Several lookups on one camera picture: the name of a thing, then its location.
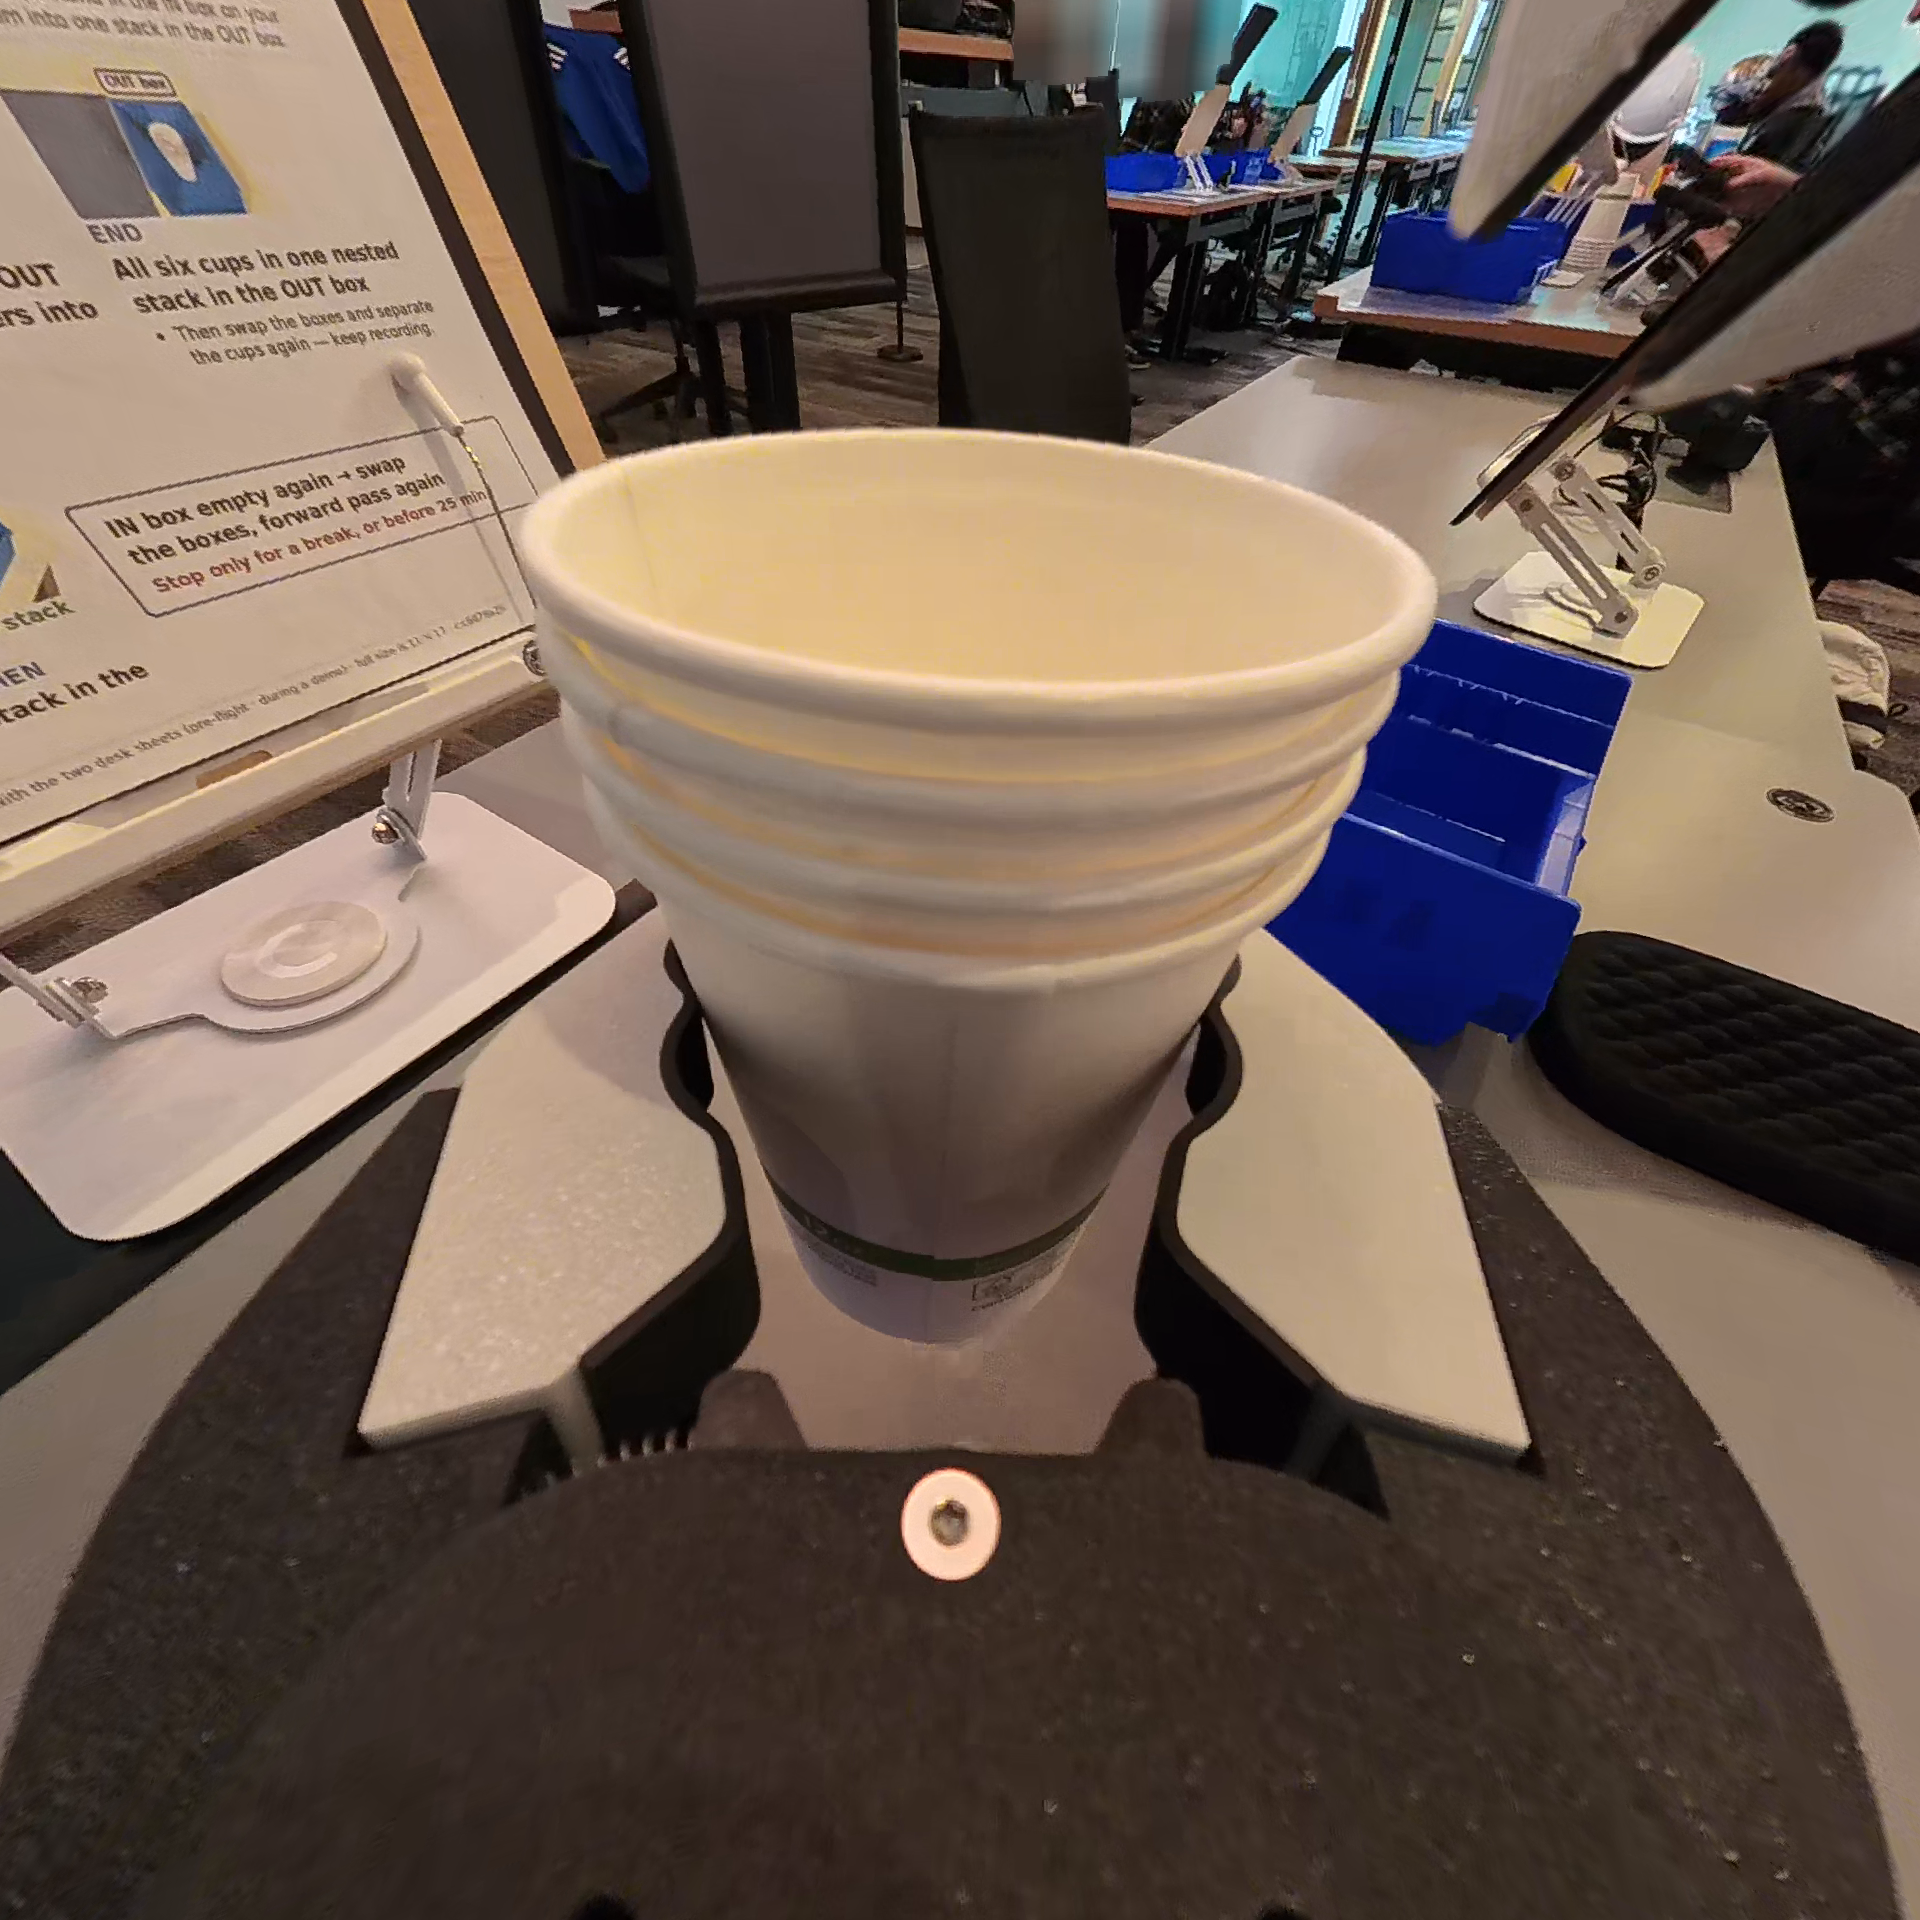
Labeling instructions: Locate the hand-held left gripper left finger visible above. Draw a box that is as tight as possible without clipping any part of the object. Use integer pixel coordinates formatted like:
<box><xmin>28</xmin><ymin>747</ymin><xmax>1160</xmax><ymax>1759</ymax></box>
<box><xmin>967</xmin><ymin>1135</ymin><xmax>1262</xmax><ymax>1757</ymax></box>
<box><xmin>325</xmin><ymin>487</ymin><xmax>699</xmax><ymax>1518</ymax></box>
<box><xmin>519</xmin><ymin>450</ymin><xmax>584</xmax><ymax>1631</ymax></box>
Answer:
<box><xmin>355</xmin><ymin>916</ymin><xmax>758</xmax><ymax>1478</ymax></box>

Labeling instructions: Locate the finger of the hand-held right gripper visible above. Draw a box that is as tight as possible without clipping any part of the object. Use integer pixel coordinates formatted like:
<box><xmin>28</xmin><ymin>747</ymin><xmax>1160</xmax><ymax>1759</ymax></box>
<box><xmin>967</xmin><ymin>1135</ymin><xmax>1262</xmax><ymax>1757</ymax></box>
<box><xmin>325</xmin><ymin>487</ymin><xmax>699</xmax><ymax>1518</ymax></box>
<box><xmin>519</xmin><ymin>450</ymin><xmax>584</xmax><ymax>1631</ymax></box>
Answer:
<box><xmin>1448</xmin><ymin>0</ymin><xmax>1718</xmax><ymax>243</ymax></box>
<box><xmin>1620</xmin><ymin>75</ymin><xmax>1920</xmax><ymax>422</ymax></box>

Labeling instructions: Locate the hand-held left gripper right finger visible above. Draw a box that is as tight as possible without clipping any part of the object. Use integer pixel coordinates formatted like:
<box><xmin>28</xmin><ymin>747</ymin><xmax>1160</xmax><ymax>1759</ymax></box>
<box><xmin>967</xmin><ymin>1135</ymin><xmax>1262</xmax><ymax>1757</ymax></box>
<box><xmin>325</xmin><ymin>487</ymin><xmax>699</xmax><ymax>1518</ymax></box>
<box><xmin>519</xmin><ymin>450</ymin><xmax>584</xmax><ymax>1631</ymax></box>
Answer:
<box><xmin>1141</xmin><ymin>916</ymin><xmax>1539</xmax><ymax>1471</ymax></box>

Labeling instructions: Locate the blue plastic bin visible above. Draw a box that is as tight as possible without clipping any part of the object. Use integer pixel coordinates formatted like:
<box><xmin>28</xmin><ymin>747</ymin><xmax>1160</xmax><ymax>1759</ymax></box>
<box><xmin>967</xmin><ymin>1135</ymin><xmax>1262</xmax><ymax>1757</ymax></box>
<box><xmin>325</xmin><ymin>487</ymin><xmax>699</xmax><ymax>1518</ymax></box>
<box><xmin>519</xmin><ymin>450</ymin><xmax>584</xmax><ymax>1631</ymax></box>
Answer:
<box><xmin>1266</xmin><ymin>622</ymin><xmax>1636</xmax><ymax>1046</ymax></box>

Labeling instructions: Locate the stack of nested white cups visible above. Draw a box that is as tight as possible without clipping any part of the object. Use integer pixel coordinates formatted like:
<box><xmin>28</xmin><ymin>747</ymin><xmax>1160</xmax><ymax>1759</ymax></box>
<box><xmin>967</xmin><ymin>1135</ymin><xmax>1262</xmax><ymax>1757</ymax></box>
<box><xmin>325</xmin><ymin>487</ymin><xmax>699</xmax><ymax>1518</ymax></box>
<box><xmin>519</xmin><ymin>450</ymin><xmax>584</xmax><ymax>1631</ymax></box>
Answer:
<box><xmin>519</xmin><ymin>428</ymin><xmax>1443</xmax><ymax>1343</ymax></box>

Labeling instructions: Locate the wooden desk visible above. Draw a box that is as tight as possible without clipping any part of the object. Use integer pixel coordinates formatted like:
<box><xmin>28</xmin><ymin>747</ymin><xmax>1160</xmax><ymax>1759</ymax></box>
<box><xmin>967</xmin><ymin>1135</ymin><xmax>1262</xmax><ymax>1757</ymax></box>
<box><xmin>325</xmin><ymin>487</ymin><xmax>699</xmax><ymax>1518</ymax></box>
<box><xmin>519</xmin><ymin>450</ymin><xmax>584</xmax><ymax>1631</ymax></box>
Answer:
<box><xmin>1311</xmin><ymin>266</ymin><xmax>1636</xmax><ymax>378</ymax></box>

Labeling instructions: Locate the pale cloth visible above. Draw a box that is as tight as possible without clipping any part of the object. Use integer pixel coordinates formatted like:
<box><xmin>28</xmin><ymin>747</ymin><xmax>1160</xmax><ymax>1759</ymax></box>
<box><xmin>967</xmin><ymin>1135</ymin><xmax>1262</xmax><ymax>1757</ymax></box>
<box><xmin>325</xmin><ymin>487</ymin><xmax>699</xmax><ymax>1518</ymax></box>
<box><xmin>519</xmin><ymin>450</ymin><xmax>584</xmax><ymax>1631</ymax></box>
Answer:
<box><xmin>1812</xmin><ymin>615</ymin><xmax>1898</xmax><ymax>772</ymax></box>

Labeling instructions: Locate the black textured pad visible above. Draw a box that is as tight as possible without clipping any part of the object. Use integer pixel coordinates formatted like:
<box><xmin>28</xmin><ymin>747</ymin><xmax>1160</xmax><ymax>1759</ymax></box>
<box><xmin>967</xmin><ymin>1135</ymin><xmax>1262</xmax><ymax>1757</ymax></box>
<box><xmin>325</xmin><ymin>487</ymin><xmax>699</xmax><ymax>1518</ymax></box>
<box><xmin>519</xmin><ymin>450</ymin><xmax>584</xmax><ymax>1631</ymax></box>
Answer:
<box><xmin>1532</xmin><ymin>931</ymin><xmax>1920</xmax><ymax>1262</ymax></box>

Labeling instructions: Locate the black office chair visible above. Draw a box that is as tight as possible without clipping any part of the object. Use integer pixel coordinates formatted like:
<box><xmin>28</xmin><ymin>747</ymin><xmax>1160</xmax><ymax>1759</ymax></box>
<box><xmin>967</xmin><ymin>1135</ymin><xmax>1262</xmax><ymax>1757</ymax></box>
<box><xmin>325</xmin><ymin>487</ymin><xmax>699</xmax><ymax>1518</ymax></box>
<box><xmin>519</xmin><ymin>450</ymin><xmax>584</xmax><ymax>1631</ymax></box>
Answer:
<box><xmin>908</xmin><ymin>106</ymin><xmax>1135</xmax><ymax>445</ymax></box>

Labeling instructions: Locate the black framed panel on stand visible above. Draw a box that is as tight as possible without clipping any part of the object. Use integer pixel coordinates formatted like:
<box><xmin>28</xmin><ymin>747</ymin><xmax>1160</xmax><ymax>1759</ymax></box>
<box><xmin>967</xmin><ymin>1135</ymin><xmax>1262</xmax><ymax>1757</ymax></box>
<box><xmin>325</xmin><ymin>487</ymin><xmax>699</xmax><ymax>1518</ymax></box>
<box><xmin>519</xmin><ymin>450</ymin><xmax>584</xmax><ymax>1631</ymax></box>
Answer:
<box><xmin>621</xmin><ymin>0</ymin><xmax>908</xmax><ymax>436</ymax></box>

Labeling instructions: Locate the wooden instruction board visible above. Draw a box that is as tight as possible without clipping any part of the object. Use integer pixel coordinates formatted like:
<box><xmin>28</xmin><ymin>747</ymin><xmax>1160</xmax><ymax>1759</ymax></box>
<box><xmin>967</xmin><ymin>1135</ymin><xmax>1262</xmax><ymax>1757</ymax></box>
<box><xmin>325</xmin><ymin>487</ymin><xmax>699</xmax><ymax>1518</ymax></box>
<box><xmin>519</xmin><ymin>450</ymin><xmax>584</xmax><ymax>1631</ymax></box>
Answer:
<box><xmin>0</xmin><ymin>0</ymin><xmax>600</xmax><ymax>933</ymax></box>

